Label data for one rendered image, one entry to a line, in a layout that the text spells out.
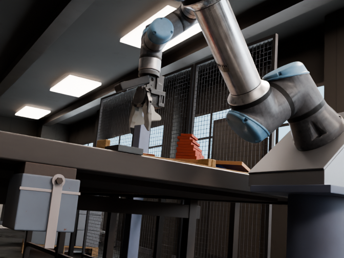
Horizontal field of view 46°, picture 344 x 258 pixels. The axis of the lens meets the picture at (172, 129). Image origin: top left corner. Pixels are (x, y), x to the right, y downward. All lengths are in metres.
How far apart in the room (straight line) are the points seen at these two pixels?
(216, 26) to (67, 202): 0.53
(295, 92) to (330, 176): 0.23
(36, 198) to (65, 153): 0.12
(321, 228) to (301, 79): 0.39
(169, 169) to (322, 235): 0.43
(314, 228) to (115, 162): 0.53
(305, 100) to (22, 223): 0.76
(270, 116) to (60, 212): 0.56
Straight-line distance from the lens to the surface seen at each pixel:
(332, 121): 1.17
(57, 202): 0.95
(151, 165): 1.09
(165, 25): 1.28
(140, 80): 1.33
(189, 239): 2.54
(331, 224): 1.13
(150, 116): 1.28
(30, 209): 0.94
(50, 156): 0.97
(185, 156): 2.29
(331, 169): 1.07
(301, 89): 1.13
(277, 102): 1.08
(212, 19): 0.97
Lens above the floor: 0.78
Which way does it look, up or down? 11 degrees up
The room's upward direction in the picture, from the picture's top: 5 degrees clockwise
